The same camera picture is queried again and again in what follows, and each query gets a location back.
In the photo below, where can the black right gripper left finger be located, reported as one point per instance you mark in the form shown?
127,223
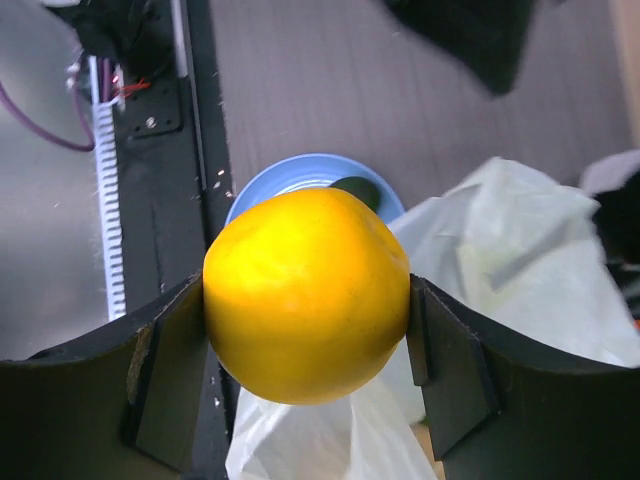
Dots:
120,402

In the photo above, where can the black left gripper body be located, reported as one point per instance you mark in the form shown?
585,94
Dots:
487,36

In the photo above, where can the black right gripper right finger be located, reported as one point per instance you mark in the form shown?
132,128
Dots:
501,405

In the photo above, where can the pale green plastic bag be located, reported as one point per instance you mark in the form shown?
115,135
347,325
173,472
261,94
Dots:
509,243

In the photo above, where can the green fake avocado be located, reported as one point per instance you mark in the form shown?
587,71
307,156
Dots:
362,188

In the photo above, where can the yellow fake orange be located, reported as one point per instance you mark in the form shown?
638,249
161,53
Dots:
306,296

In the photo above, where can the blue plastic plate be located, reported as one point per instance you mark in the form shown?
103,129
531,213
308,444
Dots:
312,170

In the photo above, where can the white slotted cable duct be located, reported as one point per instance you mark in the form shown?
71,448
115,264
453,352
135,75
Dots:
108,193

